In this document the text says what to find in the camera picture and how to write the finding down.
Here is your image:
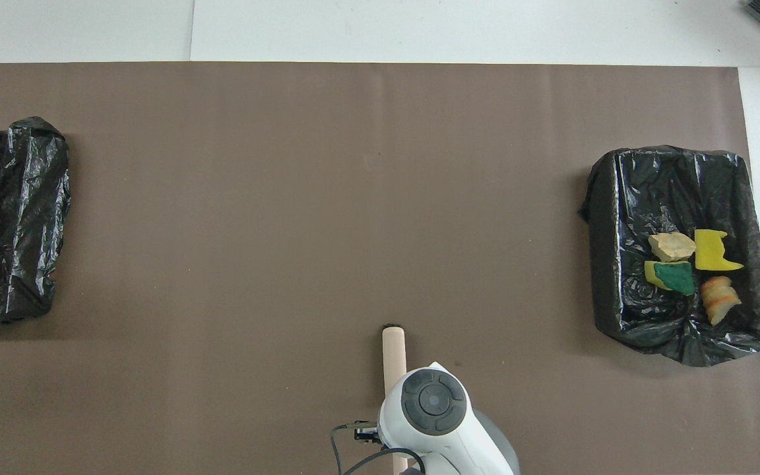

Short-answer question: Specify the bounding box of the brown table mat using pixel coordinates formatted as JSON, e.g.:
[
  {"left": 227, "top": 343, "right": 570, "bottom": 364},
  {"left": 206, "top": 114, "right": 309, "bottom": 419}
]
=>
[{"left": 0, "top": 62, "right": 760, "bottom": 475}]

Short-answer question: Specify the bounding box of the open bin with black bag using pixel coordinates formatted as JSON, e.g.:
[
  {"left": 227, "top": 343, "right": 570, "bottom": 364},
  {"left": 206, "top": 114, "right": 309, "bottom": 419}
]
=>
[{"left": 579, "top": 146, "right": 760, "bottom": 367}]

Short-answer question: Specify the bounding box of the pink brush with black bristles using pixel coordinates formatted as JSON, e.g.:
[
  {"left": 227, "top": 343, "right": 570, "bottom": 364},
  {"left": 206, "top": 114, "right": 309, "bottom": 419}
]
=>
[{"left": 382, "top": 324, "right": 409, "bottom": 473}]

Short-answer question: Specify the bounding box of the bin covered by black bag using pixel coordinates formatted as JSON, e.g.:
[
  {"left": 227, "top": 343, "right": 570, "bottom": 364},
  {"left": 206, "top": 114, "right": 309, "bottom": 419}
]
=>
[{"left": 0, "top": 117, "right": 72, "bottom": 327}]

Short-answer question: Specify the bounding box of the notched yellow sponge piece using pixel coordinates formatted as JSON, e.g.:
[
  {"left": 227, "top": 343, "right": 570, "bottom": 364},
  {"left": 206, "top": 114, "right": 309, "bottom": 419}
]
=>
[{"left": 694, "top": 229, "right": 745, "bottom": 272}]

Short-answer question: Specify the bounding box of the yellow sponge piece green backing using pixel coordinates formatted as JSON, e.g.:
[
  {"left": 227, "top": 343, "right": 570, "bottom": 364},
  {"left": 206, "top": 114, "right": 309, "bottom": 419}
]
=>
[{"left": 644, "top": 260, "right": 696, "bottom": 296}]

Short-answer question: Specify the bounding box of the striped croissant piece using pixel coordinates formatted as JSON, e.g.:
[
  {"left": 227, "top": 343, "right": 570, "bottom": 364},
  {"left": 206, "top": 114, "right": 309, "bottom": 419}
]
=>
[
  {"left": 649, "top": 232, "right": 697, "bottom": 263},
  {"left": 700, "top": 276, "right": 742, "bottom": 326}
]

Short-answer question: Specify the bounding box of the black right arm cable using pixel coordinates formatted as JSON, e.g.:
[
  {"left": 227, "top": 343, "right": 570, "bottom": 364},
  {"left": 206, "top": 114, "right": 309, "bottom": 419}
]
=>
[{"left": 330, "top": 422, "right": 427, "bottom": 475}]

